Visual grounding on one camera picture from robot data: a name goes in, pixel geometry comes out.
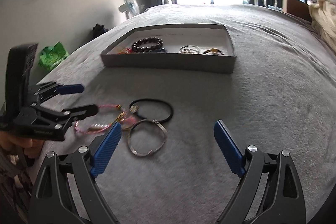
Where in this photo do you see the red and gold bracelet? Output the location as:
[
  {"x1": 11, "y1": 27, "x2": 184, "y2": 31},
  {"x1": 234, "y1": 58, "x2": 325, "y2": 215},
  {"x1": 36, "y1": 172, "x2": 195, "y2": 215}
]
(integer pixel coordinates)
[{"x1": 115, "y1": 47, "x2": 136, "y2": 55}]

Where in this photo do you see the white standing fan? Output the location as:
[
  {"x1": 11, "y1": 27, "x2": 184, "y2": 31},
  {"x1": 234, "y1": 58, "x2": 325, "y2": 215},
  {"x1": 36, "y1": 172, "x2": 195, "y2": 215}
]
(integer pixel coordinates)
[{"x1": 118, "y1": 0, "x2": 140, "y2": 19}]

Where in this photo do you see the grey bed cover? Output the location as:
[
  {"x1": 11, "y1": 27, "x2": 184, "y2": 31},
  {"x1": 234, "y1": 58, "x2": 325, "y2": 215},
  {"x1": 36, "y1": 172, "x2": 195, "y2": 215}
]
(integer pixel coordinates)
[{"x1": 45, "y1": 5, "x2": 335, "y2": 223}]

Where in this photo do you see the black hair tie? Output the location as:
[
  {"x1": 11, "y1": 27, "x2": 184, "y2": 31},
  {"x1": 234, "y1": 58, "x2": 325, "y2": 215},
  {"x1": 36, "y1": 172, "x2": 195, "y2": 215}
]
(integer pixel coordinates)
[{"x1": 129, "y1": 98, "x2": 174, "y2": 125}]

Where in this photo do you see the pearl hair clip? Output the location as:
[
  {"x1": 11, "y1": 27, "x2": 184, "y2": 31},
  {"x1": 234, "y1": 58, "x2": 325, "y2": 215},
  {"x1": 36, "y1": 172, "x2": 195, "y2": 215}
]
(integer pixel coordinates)
[{"x1": 88, "y1": 123, "x2": 113, "y2": 133}]

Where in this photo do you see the green plastic bag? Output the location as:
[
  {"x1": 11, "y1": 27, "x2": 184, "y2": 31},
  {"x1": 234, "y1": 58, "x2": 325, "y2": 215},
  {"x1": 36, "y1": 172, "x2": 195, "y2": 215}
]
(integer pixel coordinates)
[{"x1": 38, "y1": 42, "x2": 69, "y2": 72}]

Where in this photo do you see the pink cord bracelet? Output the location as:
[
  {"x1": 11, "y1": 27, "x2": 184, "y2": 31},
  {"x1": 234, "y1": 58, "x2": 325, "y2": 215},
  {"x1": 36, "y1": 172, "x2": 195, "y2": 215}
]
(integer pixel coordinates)
[{"x1": 75, "y1": 104, "x2": 137, "y2": 134}]

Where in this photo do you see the left hand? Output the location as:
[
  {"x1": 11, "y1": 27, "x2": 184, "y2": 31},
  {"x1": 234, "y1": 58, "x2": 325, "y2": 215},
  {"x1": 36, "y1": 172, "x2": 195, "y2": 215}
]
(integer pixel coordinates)
[{"x1": 0, "y1": 131, "x2": 45, "y2": 159}]

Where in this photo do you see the beige blanket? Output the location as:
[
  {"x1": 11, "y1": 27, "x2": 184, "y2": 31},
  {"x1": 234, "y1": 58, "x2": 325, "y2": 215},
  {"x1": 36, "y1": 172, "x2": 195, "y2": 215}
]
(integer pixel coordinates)
[{"x1": 309, "y1": 0, "x2": 336, "y2": 52}]

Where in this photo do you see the grey jewelry tray box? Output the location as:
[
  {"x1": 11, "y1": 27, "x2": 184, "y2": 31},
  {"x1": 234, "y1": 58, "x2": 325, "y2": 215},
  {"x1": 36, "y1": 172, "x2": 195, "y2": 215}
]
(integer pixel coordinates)
[{"x1": 100, "y1": 23, "x2": 237, "y2": 74}]

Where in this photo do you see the black bead bracelet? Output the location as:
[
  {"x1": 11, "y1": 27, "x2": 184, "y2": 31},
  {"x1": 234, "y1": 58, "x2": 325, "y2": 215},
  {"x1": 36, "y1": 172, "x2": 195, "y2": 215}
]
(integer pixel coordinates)
[{"x1": 131, "y1": 37, "x2": 164, "y2": 54}]

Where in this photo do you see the black bag on floor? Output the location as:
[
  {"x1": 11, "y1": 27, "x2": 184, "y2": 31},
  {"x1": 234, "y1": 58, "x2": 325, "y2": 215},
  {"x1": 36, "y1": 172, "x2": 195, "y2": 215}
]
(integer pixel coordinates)
[{"x1": 92, "y1": 24, "x2": 108, "y2": 39}]

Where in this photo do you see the silver bangle bracelet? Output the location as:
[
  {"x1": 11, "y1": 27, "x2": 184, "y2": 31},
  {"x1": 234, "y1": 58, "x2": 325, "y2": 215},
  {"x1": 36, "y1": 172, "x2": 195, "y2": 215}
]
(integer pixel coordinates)
[{"x1": 126, "y1": 119, "x2": 168, "y2": 157}]

